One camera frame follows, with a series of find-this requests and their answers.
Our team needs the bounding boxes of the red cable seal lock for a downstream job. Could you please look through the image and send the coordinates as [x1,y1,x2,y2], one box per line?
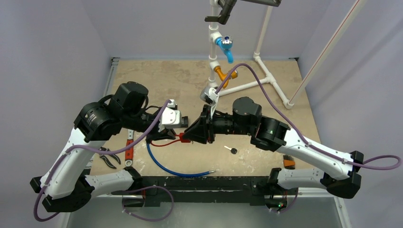
[150,133,192,147]

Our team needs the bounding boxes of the blue cable lock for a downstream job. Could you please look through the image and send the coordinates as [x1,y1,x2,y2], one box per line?
[146,143,217,178]

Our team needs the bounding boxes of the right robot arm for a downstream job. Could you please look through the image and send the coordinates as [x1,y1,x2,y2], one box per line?
[182,97,364,199]

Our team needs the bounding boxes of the black fob key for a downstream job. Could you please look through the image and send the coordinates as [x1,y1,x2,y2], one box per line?
[224,146,238,154]

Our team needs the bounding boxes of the black padlock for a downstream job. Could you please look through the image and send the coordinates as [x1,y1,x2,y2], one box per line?
[180,116,189,128]

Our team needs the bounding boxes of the orange faucet valve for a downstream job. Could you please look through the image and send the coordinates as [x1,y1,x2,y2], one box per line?
[213,66,238,88]

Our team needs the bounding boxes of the black pliers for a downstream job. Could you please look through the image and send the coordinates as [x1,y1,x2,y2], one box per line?
[99,154,121,169]

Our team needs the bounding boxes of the orange tool at right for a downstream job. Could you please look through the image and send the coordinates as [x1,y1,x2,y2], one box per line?
[283,155,296,170]

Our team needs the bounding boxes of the blue faucet valve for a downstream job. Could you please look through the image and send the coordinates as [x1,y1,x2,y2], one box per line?
[215,36,234,64]

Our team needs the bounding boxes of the white diagonal pole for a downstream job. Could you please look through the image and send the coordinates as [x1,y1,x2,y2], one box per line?
[287,0,367,109]

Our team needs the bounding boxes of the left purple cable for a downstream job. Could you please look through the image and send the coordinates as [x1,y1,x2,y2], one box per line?
[33,100,175,222]

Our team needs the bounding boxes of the purple cable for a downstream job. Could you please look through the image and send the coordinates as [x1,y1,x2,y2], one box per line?
[33,100,175,222]
[215,63,403,215]

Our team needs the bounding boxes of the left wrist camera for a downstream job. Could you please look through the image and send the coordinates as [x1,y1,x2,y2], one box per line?
[158,99,182,132]

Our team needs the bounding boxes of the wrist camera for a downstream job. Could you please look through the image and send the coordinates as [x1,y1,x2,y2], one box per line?
[158,99,182,132]
[200,86,219,118]

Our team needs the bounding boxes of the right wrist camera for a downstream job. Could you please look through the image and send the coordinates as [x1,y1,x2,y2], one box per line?
[200,86,219,118]

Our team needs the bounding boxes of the red handled adjustable wrench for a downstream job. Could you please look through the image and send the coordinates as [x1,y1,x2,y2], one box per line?
[125,130,134,167]

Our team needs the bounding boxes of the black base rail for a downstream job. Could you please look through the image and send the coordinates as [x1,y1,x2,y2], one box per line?
[130,176,297,207]

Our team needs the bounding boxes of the white PVC pipe frame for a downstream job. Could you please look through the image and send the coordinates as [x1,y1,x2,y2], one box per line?
[206,0,295,110]

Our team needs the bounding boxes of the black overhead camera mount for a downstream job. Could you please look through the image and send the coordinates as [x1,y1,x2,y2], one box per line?
[204,0,282,26]

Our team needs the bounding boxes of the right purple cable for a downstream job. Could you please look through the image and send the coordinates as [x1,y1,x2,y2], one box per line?
[215,63,403,215]

